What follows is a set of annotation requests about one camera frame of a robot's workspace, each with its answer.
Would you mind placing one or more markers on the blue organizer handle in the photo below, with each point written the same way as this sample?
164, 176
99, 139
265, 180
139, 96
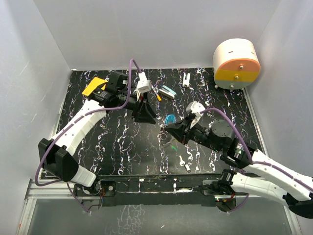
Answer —
170, 119

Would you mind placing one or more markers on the yellow notepad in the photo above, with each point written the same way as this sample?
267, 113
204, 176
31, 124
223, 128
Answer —
95, 83

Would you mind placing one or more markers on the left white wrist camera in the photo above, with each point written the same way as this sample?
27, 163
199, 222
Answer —
144, 84

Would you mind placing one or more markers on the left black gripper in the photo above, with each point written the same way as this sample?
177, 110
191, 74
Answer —
143, 111

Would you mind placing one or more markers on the teal white stapler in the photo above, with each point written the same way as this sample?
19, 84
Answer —
166, 91

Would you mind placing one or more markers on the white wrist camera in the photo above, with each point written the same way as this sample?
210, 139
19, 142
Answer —
144, 84
196, 109

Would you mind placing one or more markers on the white orange yellow drum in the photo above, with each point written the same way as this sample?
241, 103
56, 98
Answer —
235, 64

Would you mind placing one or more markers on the white tagged key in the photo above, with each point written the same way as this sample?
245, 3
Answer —
184, 164

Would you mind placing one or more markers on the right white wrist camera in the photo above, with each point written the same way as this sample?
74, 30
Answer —
196, 109

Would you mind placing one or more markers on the metal key organizer with rings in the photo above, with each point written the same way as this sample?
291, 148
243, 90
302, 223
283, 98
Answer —
165, 139

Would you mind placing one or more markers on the white orange pen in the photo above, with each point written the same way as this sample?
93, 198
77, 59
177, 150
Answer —
156, 94

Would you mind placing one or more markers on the white plastic clip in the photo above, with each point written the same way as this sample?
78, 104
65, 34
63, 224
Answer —
186, 80

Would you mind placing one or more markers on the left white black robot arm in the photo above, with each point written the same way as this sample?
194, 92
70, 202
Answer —
102, 96

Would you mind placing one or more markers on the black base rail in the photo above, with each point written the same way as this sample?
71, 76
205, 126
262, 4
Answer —
172, 189

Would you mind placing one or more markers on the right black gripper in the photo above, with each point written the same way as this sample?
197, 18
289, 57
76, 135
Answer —
182, 130

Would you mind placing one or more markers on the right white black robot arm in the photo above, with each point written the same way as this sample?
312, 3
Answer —
274, 181

